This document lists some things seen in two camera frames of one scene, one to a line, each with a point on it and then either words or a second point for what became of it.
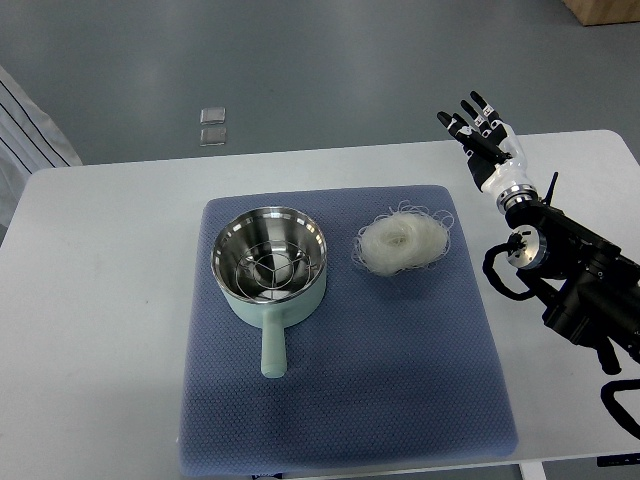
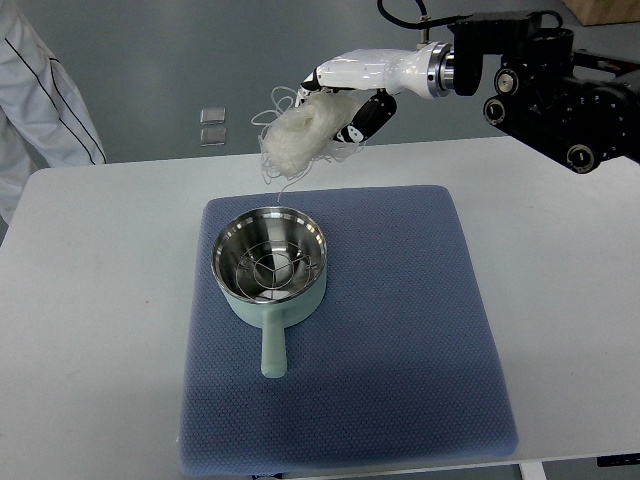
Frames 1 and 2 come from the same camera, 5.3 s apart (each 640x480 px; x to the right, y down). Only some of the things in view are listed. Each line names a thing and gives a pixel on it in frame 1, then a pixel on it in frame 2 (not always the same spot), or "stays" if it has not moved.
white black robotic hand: x=495 y=157 to x=381 y=74
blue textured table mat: x=383 y=368 stays
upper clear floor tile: x=213 y=115 stays
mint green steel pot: x=271 y=263 stays
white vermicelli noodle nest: x=403 y=240 to x=304 y=133
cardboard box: x=592 y=12 stays
